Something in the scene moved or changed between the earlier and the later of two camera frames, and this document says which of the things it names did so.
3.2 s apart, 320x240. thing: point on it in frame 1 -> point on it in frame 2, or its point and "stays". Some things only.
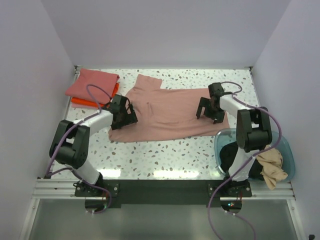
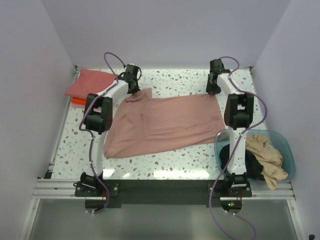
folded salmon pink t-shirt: (94, 85) stays
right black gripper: (204, 102) -> (210, 89)
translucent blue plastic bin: (223, 136) stays
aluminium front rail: (63, 189) stays
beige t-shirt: (271, 160) stays
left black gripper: (130, 118) -> (136, 89)
